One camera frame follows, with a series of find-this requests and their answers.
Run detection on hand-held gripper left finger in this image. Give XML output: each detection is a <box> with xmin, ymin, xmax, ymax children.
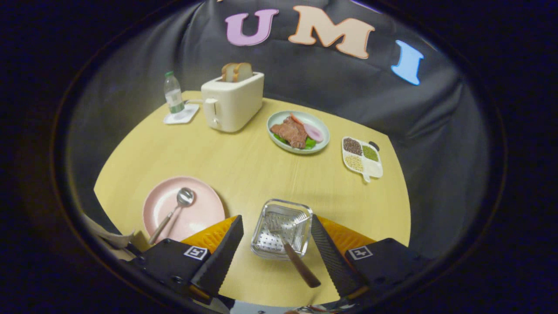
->
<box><xmin>126</xmin><ymin>215</ymin><xmax>245</xmax><ymax>306</ymax></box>

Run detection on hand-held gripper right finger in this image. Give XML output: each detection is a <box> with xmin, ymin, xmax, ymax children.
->
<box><xmin>310</xmin><ymin>215</ymin><xmax>432</xmax><ymax>301</ymax></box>

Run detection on wooden handled metal fork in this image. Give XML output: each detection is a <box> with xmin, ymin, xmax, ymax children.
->
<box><xmin>266</xmin><ymin>218</ymin><xmax>322</xmax><ymax>289</ymax></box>

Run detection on pink plate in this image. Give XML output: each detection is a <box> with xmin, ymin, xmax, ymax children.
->
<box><xmin>143</xmin><ymin>176</ymin><xmax>226</xmax><ymax>244</ymax></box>

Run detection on clear square strainer tray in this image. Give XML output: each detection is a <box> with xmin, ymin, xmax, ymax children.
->
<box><xmin>251</xmin><ymin>199</ymin><xmax>313</xmax><ymax>261</ymax></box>

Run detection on white divided dish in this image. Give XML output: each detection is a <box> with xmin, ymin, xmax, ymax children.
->
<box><xmin>341</xmin><ymin>136</ymin><xmax>384</xmax><ymax>183</ymax></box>

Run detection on beige cloth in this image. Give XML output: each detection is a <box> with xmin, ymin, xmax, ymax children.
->
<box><xmin>83</xmin><ymin>214</ymin><xmax>136</xmax><ymax>250</ymax></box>

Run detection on pale green plate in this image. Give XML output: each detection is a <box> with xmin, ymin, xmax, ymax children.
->
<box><xmin>266</xmin><ymin>110</ymin><xmax>330</xmax><ymax>155</ymax></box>

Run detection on dark brown beans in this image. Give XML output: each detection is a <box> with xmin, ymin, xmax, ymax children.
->
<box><xmin>343</xmin><ymin>138</ymin><xmax>363</xmax><ymax>156</ymax></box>

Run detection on green lettuce leaf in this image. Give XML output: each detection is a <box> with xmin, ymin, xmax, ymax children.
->
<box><xmin>273</xmin><ymin>133</ymin><xmax>317</xmax><ymax>151</ymax></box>

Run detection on pink ham slice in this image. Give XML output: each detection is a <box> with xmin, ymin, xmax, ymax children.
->
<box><xmin>303</xmin><ymin>123</ymin><xmax>324</xmax><ymax>143</ymax></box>

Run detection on brown meat slice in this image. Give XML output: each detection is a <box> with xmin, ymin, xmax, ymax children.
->
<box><xmin>270</xmin><ymin>117</ymin><xmax>308</xmax><ymax>149</ymax></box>

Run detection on white square coaster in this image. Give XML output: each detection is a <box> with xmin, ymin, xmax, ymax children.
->
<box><xmin>163</xmin><ymin>103</ymin><xmax>200</xmax><ymax>125</ymax></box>

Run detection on white toaster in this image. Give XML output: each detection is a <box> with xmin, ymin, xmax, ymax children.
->
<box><xmin>201</xmin><ymin>72</ymin><xmax>265</xmax><ymax>133</ymax></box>

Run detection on clear plastic water bottle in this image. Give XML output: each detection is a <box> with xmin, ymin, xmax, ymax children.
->
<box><xmin>163</xmin><ymin>71</ymin><xmax>185</xmax><ymax>115</ymax></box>

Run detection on black backdrop cloth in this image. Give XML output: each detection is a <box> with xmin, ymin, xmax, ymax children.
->
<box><xmin>65</xmin><ymin>0</ymin><xmax>493</xmax><ymax>262</ymax></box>

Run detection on toast bread slice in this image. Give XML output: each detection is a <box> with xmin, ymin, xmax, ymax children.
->
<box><xmin>221</xmin><ymin>63</ymin><xmax>239</xmax><ymax>83</ymax></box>
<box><xmin>233</xmin><ymin>62</ymin><xmax>254</xmax><ymax>82</ymax></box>

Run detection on wooden handled metal spoon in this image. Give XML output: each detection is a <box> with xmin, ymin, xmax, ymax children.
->
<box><xmin>148</xmin><ymin>188</ymin><xmax>195</xmax><ymax>246</ymax></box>

